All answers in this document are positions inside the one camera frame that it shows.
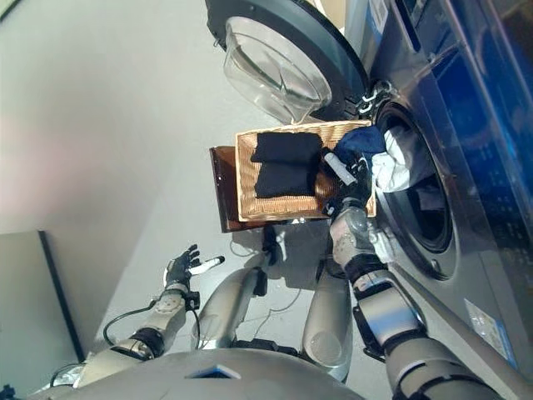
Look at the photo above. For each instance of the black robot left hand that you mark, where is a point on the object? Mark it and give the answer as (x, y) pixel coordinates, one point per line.
(179, 268)

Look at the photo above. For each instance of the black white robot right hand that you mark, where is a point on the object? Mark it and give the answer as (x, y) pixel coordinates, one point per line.
(356, 187)

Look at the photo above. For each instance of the white garment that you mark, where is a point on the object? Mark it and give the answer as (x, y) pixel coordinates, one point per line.
(395, 171)

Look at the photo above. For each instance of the navy blue garment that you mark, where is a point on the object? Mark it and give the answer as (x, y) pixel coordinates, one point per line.
(362, 141)

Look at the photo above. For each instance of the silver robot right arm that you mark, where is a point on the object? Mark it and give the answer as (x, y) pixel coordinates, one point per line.
(387, 312)

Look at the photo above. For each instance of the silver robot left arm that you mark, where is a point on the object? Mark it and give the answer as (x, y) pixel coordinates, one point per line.
(166, 308)

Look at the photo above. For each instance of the grey front-load washing machine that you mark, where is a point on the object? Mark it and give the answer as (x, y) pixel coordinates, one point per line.
(479, 208)

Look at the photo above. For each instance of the round glass washing machine door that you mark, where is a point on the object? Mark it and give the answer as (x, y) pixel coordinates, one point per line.
(270, 62)

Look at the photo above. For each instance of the silver robot left leg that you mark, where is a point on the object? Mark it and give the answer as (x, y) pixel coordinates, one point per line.
(225, 304)

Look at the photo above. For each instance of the silver robot leg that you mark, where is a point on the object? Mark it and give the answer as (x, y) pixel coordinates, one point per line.
(225, 304)
(325, 321)

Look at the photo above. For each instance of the black folded garment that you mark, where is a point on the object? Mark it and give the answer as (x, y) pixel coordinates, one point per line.
(283, 166)

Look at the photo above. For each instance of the wicker laundry basket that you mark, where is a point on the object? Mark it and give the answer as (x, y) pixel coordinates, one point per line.
(275, 204)

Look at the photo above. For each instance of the brown glossy stool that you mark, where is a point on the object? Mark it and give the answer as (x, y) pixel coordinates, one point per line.
(225, 187)

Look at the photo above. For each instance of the grey robot torso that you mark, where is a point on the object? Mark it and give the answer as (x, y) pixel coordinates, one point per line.
(216, 379)

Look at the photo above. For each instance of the dark baseboard strip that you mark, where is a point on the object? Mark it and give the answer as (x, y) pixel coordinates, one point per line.
(6, 12)
(62, 300)

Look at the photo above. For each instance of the silver robot right leg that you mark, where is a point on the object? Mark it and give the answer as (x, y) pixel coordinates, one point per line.
(325, 321)

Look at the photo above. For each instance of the blue white QR sticker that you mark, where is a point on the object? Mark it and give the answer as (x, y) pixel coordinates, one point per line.
(378, 16)

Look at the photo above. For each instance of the energy label sticker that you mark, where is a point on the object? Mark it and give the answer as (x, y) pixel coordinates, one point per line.
(481, 318)

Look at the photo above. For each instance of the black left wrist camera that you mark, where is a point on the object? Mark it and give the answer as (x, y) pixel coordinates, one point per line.
(192, 300)

